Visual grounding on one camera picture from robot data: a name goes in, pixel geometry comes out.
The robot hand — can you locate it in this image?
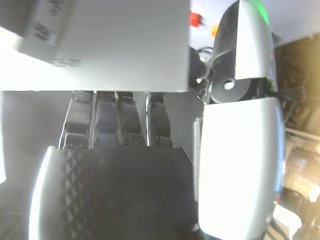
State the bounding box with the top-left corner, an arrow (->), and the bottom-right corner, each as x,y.
28,0 -> 285,240

